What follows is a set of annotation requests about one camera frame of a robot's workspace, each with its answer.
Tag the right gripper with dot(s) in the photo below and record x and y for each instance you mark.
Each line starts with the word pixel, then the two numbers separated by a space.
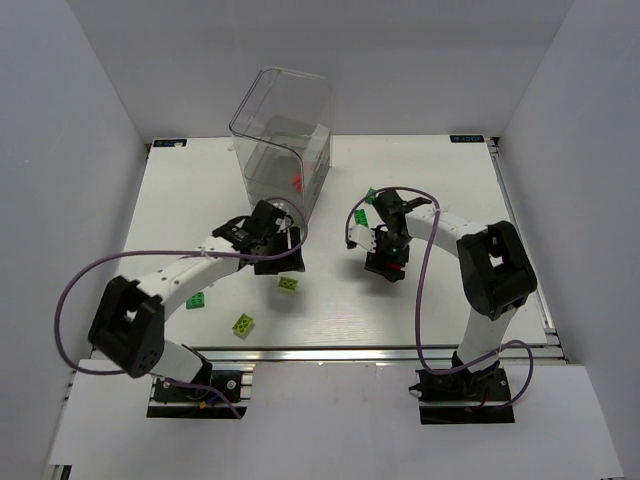
pixel 385 261

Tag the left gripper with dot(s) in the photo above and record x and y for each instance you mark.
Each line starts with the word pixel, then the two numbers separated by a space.
pixel 279 260

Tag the lime rounded brick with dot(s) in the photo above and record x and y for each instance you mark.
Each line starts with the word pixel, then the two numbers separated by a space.
pixel 288 284

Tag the clear plastic drawer cover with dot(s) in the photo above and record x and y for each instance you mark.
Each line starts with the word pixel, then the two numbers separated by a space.
pixel 282 92

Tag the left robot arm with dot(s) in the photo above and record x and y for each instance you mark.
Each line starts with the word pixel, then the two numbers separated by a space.
pixel 129 325

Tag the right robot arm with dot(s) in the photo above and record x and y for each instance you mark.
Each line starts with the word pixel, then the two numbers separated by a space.
pixel 496 273

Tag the dark green long brick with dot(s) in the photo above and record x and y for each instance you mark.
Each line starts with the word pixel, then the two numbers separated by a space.
pixel 360 217

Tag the small green cube brick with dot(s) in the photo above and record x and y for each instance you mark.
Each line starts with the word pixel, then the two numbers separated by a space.
pixel 371 196

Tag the lime long brick front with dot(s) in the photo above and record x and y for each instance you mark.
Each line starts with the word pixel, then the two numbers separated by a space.
pixel 243 326

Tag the green square brick left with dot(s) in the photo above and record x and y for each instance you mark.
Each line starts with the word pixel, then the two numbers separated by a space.
pixel 196 301

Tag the right blue table label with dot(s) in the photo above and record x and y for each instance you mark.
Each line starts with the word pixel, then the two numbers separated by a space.
pixel 463 139

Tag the blue table label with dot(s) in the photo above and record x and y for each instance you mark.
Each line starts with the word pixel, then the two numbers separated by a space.
pixel 463 139
pixel 169 143

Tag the left blue table label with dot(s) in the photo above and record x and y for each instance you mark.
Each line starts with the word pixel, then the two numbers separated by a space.
pixel 169 143

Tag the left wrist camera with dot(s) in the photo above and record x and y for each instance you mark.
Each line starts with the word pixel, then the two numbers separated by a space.
pixel 284 226

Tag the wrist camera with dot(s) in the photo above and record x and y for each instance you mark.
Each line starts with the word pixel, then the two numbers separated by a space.
pixel 360 236
pixel 284 226

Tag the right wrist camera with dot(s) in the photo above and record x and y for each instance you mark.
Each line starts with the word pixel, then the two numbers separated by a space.
pixel 360 236

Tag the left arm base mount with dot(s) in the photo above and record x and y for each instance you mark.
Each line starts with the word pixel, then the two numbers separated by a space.
pixel 170 401

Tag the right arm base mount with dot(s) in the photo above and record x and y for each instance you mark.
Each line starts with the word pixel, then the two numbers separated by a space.
pixel 463 398

